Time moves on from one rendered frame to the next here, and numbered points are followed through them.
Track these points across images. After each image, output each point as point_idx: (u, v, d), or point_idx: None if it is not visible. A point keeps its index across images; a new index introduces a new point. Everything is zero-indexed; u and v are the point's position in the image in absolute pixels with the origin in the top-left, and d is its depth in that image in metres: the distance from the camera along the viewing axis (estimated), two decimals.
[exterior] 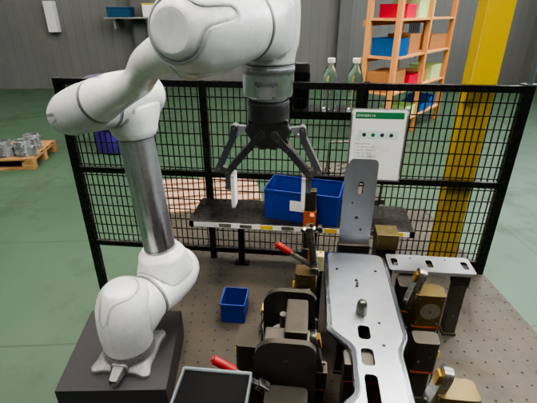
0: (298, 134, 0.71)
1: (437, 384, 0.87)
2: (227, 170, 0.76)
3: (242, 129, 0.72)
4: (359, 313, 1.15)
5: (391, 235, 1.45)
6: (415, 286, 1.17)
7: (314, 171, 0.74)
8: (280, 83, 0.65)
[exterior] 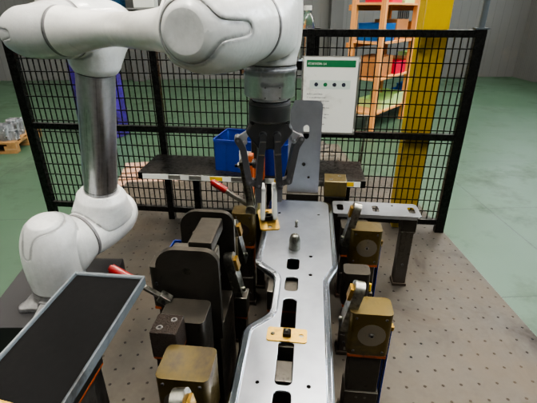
0: (296, 141, 0.72)
1: (349, 298, 0.83)
2: (257, 184, 0.76)
3: (244, 135, 0.72)
4: (291, 248, 1.12)
5: (338, 181, 1.42)
6: (351, 221, 1.14)
7: (284, 181, 0.76)
8: (287, 83, 0.65)
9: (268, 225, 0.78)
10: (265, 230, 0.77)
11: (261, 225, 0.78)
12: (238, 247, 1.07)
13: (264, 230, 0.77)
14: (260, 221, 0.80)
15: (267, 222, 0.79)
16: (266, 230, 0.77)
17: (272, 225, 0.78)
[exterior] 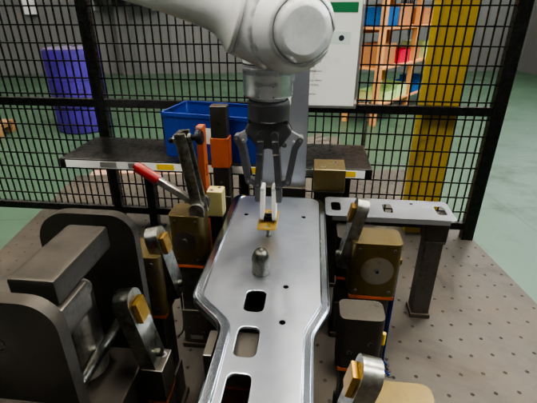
0: (294, 141, 0.72)
1: (350, 393, 0.40)
2: (256, 183, 0.76)
3: (244, 133, 0.73)
4: (255, 272, 0.69)
5: (333, 169, 0.99)
6: (352, 228, 0.71)
7: (284, 181, 0.76)
8: (280, 83, 0.65)
9: (266, 225, 0.78)
10: (261, 229, 0.77)
11: (259, 224, 0.78)
12: (164, 273, 0.64)
13: (260, 229, 0.77)
14: (259, 220, 0.80)
15: (265, 222, 0.79)
16: (262, 229, 0.77)
17: (269, 225, 0.78)
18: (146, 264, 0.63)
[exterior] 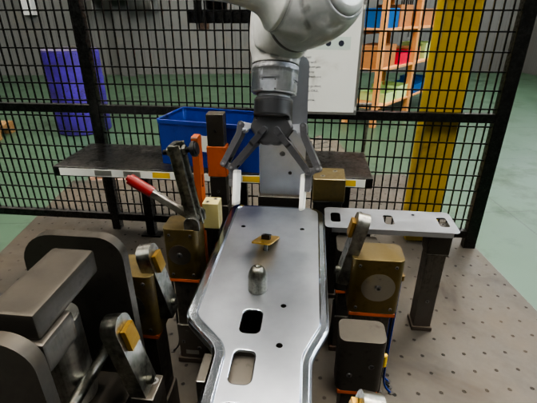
0: (299, 129, 0.75)
1: None
2: (231, 165, 0.79)
3: (248, 125, 0.78)
4: (251, 289, 0.67)
5: (333, 179, 0.97)
6: (352, 244, 0.68)
7: (313, 169, 0.75)
8: (282, 76, 0.72)
9: (261, 241, 0.77)
10: (255, 243, 0.76)
11: (255, 240, 0.78)
12: (157, 292, 0.62)
13: (254, 243, 0.76)
14: (256, 238, 0.79)
15: (261, 240, 0.78)
16: (256, 243, 0.76)
17: (264, 241, 0.77)
18: (138, 283, 0.60)
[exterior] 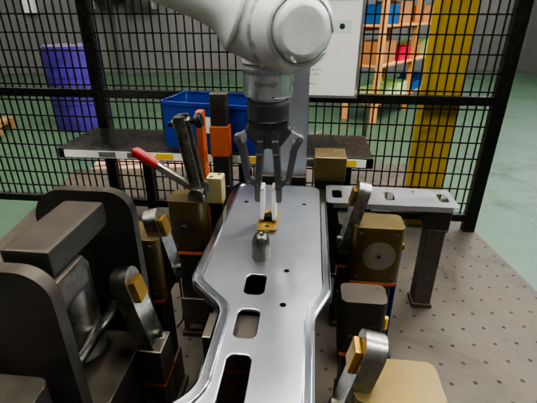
0: (294, 141, 0.72)
1: (352, 369, 0.39)
2: (256, 183, 0.76)
3: (244, 134, 0.73)
4: (255, 257, 0.68)
5: (334, 157, 0.98)
6: (354, 212, 0.70)
7: (283, 181, 0.76)
8: (280, 83, 0.65)
9: (266, 225, 0.78)
10: (261, 229, 0.77)
11: (259, 224, 0.78)
12: (162, 256, 0.63)
13: (260, 229, 0.77)
14: (259, 220, 0.80)
15: (265, 222, 0.79)
16: (262, 229, 0.77)
17: (269, 225, 0.78)
18: (145, 246, 0.62)
